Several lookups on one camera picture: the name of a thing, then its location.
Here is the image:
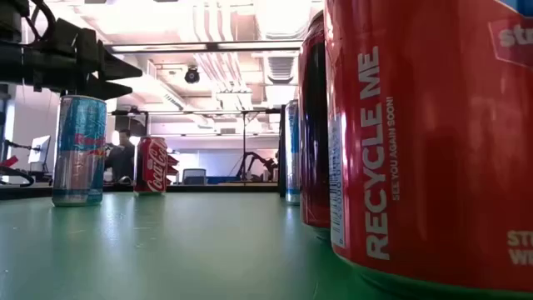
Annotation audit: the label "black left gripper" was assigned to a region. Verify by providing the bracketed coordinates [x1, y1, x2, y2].
[53, 29, 143, 101]

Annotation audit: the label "blue silver Red Bull can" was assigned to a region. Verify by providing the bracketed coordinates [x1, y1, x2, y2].
[284, 98, 301, 206]
[52, 94, 108, 208]

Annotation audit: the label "red Coca-Cola can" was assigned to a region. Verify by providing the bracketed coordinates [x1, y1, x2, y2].
[297, 10, 332, 241]
[133, 136, 169, 196]

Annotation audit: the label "red Fanta strawberry can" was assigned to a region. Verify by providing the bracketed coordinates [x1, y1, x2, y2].
[323, 0, 533, 299]

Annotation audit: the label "person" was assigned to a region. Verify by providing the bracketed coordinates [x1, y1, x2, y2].
[103, 128, 137, 183]

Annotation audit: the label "white computer monitor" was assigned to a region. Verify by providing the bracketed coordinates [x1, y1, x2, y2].
[27, 135, 52, 173]

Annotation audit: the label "red storage bins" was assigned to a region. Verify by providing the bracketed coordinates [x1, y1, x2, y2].
[165, 152, 180, 187]

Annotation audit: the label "green table mat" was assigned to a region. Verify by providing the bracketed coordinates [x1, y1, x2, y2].
[0, 191, 533, 300]

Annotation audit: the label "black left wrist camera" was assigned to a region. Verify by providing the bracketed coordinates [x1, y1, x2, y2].
[52, 18, 80, 53]

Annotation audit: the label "black dome camera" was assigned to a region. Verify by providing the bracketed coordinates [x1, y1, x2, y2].
[184, 66, 201, 85]

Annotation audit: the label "other-rig black frame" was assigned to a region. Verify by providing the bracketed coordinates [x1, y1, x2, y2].
[108, 106, 282, 187]

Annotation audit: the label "black cable loop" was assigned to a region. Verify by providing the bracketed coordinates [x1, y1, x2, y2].
[0, 165, 36, 188]

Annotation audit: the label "black aluminium rig frame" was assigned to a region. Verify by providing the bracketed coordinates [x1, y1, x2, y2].
[0, 39, 304, 200]

